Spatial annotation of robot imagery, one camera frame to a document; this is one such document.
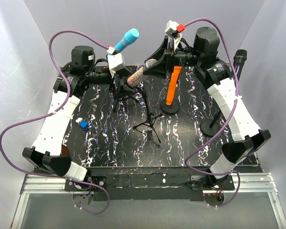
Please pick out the small black tripod stand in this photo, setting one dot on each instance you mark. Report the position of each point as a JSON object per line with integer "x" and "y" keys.
{"x": 150, "y": 118}

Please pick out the orange microphone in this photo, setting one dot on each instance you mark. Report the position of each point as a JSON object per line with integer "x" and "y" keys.
{"x": 172, "y": 85}

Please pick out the glitter silver microphone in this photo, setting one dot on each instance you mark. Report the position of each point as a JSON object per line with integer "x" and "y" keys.
{"x": 136, "y": 78}

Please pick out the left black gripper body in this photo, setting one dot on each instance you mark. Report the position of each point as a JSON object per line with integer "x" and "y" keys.
{"x": 116, "y": 89}

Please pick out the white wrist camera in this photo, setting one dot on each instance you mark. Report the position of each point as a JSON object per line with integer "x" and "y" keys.
{"x": 115, "y": 60}
{"x": 174, "y": 31}

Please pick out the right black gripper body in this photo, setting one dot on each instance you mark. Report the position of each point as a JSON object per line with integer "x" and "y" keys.
{"x": 168, "y": 63}

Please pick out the round base stand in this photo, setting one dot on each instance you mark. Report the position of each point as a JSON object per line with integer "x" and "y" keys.
{"x": 170, "y": 109}
{"x": 209, "y": 127}

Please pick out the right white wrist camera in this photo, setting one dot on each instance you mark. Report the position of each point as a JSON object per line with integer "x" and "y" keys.
{"x": 174, "y": 31}

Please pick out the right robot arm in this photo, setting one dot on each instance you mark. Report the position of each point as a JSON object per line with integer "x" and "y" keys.
{"x": 221, "y": 82}

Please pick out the black microphone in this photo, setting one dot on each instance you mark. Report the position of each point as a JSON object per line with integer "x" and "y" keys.
{"x": 239, "y": 58}

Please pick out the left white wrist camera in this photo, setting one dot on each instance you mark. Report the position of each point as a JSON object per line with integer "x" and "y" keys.
{"x": 115, "y": 60}

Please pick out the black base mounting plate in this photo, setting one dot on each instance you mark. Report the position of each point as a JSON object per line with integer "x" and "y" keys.
{"x": 144, "y": 183}

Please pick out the cyan microphone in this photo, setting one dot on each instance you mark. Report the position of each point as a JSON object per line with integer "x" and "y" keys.
{"x": 129, "y": 38}

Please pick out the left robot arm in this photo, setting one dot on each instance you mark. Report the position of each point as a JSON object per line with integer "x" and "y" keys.
{"x": 46, "y": 151}

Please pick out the tall black tripod stand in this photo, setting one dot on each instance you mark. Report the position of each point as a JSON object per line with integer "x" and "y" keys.
{"x": 120, "y": 102}

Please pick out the aluminium rail frame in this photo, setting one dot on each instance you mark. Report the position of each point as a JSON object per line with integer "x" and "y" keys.
{"x": 46, "y": 204}

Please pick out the brown box with clear lid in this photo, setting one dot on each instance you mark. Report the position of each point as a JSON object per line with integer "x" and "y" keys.
{"x": 64, "y": 150}

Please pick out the blue white toy block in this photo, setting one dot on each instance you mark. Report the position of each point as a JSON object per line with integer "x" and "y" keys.
{"x": 82, "y": 123}

